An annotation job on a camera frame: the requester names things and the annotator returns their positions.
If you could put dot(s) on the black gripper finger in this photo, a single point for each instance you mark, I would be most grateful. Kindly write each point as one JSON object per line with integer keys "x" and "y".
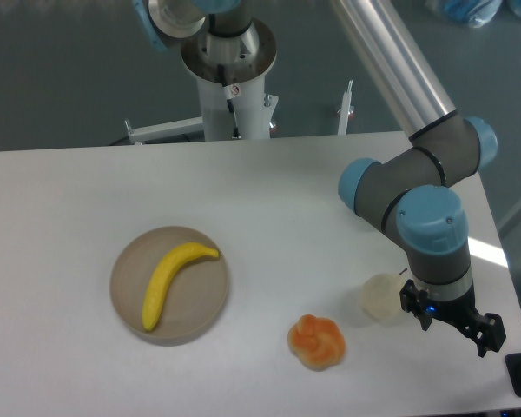
{"x": 486, "y": 331}
{"x": 416, "y": 302}

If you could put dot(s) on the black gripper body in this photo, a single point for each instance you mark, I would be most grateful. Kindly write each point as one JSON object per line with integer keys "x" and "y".
{"x": 460, "y": 313}

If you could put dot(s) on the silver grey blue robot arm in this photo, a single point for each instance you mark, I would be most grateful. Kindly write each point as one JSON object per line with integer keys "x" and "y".
{"x": 409, "y": 199}

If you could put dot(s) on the beige round plate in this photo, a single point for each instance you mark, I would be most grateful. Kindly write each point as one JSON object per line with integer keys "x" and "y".
{"x": 195, "y": 296}

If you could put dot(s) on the yellow banana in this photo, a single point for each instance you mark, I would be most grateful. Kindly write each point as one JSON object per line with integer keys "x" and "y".
{"x": 165, "y": 271}

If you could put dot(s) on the pale white pear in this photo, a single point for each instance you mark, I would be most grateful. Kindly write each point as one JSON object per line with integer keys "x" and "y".
{"x": 380, "y": 296}

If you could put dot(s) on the orange knotted bread roll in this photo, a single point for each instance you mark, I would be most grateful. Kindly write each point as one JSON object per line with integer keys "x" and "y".
{"x": 317, "y": 342}

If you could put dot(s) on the blue plastic bag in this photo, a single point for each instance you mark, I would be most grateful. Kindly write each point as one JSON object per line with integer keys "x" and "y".
{"x": 472, "y": 13}

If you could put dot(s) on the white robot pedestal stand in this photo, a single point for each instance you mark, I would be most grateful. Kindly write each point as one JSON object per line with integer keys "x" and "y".
{"x": 141, "y": 135}

